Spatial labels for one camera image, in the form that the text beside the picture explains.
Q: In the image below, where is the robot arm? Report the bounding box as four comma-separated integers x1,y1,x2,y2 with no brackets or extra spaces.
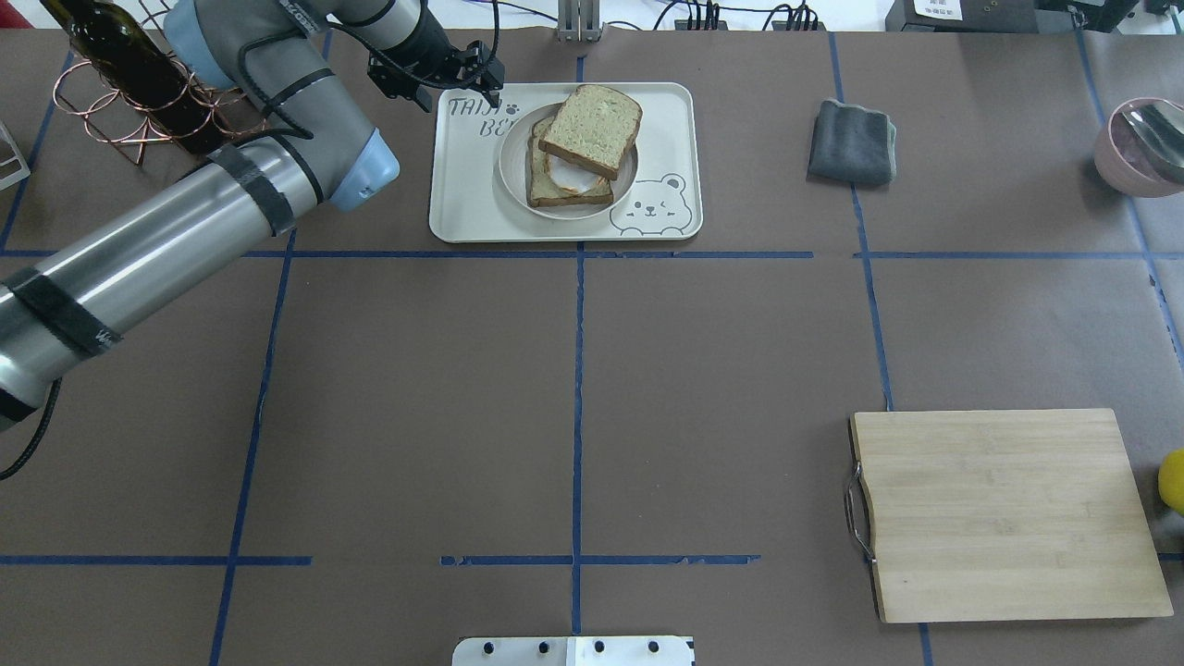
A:
1,1,506,427

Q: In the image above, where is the yellow lemon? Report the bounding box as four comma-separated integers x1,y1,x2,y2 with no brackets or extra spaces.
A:
1157,448,1184,515

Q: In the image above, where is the cream bear tray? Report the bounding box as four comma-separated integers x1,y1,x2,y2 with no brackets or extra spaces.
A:
427,81,703,243

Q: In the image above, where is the bread slice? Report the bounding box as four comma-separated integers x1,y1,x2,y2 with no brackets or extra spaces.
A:
527,117,616,209
538,84,643,181

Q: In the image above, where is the aluminium frame post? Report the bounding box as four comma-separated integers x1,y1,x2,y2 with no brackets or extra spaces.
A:
556,0,604,43

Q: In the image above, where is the grey folded cloth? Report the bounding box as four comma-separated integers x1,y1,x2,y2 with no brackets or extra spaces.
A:
807,98,897,187

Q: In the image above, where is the white round plate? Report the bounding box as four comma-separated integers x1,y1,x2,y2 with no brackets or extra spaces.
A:
498,103,638,223

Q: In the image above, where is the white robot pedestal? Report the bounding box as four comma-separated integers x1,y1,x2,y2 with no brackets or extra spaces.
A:
451,634,697,665

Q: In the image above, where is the black computer box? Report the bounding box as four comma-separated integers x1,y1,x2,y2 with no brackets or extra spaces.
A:
883,1,1140,34

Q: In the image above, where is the copper wire bottle rack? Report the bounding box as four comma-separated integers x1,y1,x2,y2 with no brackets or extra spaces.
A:
50,1,269,167

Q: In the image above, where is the fried egg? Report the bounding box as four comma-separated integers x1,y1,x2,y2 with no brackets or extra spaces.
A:
543,154,612,196

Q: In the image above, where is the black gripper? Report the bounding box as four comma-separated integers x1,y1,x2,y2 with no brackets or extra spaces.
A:
398,9,506,113

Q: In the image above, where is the green wine bottle front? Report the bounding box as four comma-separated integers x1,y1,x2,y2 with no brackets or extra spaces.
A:
41,1,225,155

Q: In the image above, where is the black power strip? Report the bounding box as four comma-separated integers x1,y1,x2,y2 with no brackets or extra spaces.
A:
654,1,826,32

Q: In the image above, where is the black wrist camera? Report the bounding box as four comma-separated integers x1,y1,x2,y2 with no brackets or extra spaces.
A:
366,52,420,101

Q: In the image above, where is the wooden cutting board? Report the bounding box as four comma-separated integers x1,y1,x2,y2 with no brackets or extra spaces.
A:
845,408,1173,625

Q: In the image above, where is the white wire cup rack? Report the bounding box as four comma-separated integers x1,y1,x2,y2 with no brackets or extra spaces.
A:
0,122,32,191

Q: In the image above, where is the pink bowl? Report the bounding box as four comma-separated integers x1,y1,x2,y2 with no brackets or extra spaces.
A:
1092,97,1183,198

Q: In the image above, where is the bread slice on plate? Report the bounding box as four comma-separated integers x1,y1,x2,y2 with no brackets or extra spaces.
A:
527,117,616,209

